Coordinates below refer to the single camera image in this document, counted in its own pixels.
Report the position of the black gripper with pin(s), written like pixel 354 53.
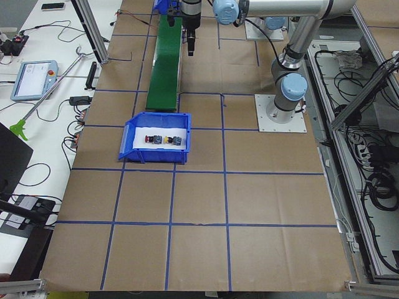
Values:
pixel 191 18

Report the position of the yellow push button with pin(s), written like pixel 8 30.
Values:
pixel 173 140

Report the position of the red push button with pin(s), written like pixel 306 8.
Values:
pixel 155 139

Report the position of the right blue plastic bin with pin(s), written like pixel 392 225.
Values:
pixel 162 6

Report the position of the blue plastic bin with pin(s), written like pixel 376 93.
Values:
pixel 155 119
pixel 162 6

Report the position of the green conveyor belt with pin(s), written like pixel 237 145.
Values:
pixel 163 89

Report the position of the left blue plastic bin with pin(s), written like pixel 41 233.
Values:
pixel 155 119

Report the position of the white foam pad left bin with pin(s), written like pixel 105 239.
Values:
pixel 141 132

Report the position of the black handheld bar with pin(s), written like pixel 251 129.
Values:
pixel 91 76

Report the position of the black power adapter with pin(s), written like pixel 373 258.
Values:
pixel 80 100

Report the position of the teach pendant tablet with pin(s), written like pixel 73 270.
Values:
pixel 34 80

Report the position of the reacher grabber tool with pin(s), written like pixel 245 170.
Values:
pixel 18 128

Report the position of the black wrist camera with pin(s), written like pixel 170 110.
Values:
pixel 173 12

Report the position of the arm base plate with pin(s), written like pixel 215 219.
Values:
pixel 273 120
pixel 259 28

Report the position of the aluminium frame post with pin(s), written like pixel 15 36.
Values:
pixel 87 20

